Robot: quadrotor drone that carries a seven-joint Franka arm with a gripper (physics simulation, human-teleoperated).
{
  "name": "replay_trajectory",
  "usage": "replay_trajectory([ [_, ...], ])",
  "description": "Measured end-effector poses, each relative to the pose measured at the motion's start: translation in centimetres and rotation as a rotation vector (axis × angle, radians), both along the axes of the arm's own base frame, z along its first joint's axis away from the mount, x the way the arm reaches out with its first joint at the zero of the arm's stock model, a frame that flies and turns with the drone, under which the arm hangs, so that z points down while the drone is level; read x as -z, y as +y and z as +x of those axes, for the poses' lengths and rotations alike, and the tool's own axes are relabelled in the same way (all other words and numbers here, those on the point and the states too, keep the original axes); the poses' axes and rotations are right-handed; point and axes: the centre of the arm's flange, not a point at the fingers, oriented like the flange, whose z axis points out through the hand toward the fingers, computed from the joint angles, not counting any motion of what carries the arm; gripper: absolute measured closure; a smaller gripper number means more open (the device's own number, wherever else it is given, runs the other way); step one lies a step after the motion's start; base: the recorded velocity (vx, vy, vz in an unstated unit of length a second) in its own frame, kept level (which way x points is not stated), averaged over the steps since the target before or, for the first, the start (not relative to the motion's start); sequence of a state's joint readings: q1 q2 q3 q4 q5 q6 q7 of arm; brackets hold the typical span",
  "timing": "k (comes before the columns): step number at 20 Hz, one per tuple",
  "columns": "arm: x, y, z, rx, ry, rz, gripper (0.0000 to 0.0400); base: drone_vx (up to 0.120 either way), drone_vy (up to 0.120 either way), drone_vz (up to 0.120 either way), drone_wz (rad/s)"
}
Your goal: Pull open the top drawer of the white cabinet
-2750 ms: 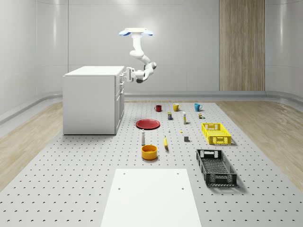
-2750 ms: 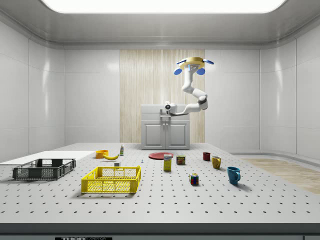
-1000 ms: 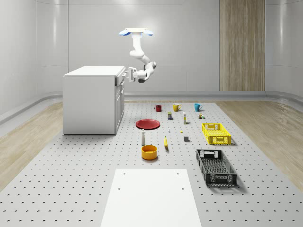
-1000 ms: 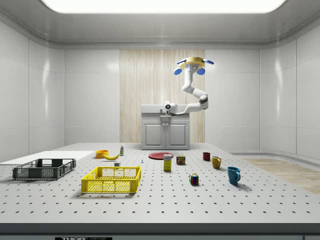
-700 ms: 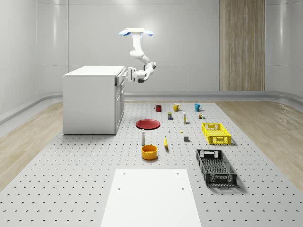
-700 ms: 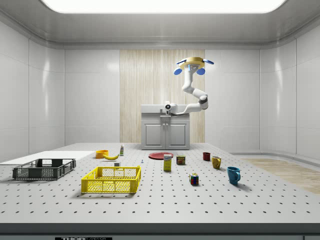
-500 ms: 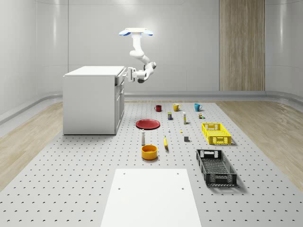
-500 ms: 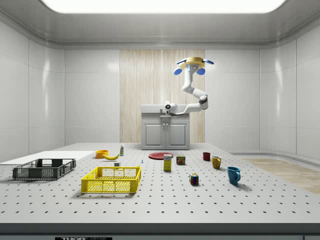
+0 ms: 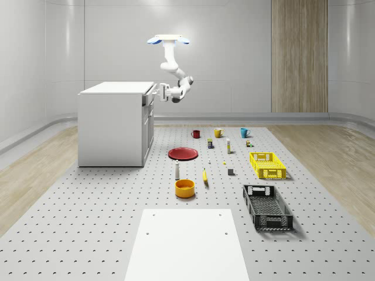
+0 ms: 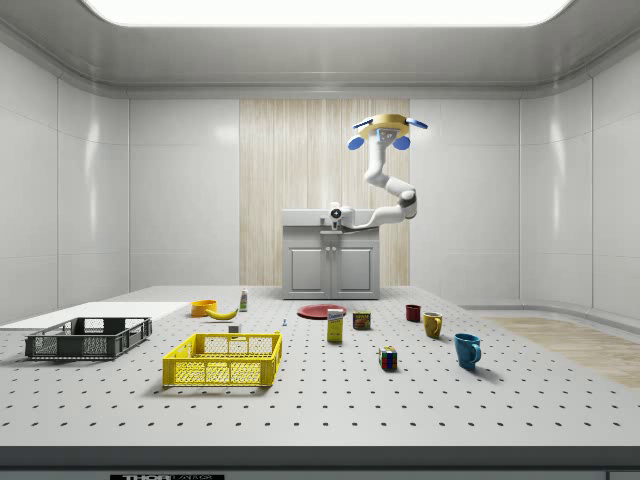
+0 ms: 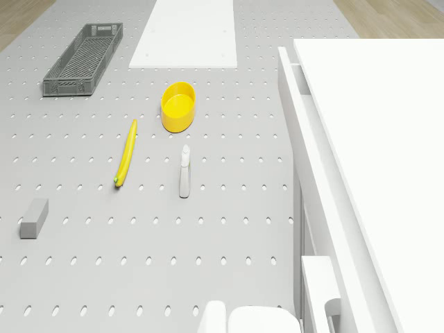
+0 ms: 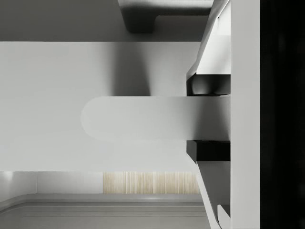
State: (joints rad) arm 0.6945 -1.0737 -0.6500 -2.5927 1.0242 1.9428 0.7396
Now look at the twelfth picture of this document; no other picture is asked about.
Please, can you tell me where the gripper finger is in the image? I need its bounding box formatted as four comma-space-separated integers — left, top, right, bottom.
186, 140, 232, 229
186, 0, 232, 96

